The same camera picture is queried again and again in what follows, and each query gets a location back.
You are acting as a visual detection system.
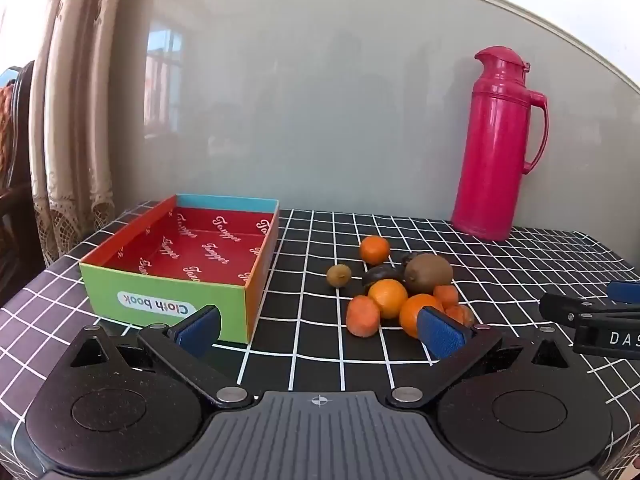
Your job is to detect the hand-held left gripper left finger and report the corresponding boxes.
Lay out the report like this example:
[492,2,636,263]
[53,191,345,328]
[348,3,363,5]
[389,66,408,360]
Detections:
[70,305,254,409]

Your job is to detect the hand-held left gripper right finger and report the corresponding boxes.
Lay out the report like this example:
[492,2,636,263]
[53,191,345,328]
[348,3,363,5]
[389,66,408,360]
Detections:
[387,306,573,407]

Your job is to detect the orange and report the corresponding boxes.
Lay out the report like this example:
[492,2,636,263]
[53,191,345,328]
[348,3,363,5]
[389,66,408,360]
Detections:
[398,293,445,339]
[367,278,409,320]
[359,235,391,266]

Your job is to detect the colourful cardboard box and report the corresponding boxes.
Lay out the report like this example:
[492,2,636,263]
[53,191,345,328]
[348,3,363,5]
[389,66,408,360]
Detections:
[79,193,280,345]

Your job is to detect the beige lace curtain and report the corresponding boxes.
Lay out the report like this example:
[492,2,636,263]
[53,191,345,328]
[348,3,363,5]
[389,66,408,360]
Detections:
[30,0,123,268]

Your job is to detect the large kiwi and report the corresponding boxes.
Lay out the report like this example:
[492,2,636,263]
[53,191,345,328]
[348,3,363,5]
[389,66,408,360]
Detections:
[404,253,454,296]

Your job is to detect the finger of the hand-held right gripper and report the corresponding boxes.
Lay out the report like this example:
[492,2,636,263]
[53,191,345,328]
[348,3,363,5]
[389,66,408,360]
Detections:
[539,291,640,333]
[607,281,640,304]

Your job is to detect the pink thermos jug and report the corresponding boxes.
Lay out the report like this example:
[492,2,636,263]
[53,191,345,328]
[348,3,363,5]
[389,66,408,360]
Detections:
[451,46,549,242]

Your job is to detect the large dark passion fruit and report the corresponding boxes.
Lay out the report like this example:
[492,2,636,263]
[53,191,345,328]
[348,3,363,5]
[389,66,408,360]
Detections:
[361,265,407,290]

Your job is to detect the black grid tablecloth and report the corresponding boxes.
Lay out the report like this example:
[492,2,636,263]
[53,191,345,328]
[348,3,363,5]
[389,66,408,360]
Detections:
[0,201,640,480]

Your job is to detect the small kiwi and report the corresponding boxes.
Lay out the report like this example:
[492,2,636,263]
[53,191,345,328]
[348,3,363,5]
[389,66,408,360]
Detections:
[326,264,352,288]

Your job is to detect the carrot piece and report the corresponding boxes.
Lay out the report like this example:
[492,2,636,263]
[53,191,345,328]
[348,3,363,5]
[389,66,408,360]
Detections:
[433,285,460,310]
[444,305,476,328]
[346,295,382,338]

